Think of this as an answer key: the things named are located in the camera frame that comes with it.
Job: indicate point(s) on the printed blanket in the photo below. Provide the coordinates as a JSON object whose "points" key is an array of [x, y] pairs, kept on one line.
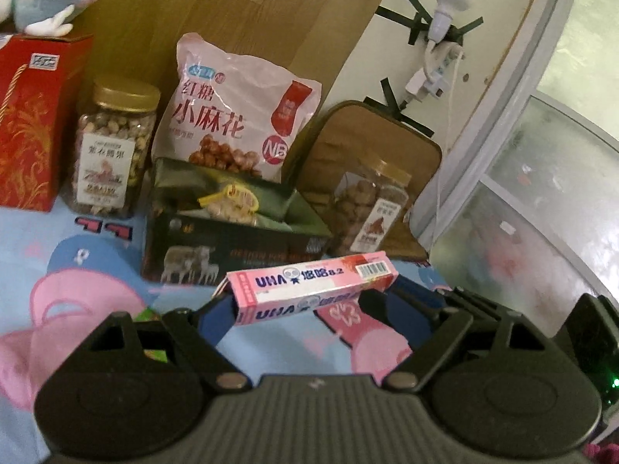
{"points": [[72, 261]]}

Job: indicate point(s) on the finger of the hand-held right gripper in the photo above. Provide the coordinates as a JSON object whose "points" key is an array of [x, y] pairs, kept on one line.
{"points": [[476, 302]]}

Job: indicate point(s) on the tall nut jar gold lid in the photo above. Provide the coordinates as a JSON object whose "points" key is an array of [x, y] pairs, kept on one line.
{"points": [[111, 154]]}

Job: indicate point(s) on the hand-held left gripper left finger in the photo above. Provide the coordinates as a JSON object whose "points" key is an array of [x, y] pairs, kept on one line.
{"points": [[217, 314]]}

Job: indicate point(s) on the frosted glass window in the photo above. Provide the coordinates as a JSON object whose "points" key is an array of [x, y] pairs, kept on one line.
{"points": [[546, 193]]}

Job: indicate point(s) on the pink candy box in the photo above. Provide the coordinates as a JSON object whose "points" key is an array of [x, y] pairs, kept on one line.
{"points": [[309, 280]]}

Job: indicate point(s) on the tan folded cushion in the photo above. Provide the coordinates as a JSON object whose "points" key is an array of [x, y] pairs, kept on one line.
{"points": [[348, 135]]}

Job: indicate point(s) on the dark cardboard box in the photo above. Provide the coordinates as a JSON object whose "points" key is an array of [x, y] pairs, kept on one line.
{"points": [[242, 256]]}

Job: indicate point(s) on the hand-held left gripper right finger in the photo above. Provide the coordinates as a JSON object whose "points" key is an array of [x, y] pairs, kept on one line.
{"points": [[411, 299]]}

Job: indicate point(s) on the green cracker packet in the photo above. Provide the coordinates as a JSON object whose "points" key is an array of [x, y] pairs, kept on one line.
{"points": [[157, 355]]}

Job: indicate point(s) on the white power strip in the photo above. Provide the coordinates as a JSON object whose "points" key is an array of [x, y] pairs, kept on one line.
{"points": [[445, 67]]}

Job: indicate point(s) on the white charger plug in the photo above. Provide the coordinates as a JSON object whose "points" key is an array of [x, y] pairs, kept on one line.
{"points": [[417, 88]]}

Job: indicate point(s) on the short nut jar gold lid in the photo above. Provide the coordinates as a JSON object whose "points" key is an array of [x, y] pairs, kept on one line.
{"points": [[367, 208]]}

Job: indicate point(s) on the yellow label snack packet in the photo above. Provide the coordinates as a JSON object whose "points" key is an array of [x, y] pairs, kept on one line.
{"points": [[232, 203]]}

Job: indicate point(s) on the pink white snack bag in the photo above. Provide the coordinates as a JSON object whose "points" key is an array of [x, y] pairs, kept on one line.
{"points": [[227, 106]]}

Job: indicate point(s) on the red gift box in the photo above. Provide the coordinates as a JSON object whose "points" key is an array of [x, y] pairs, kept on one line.
{"points": [[34, 121]]}

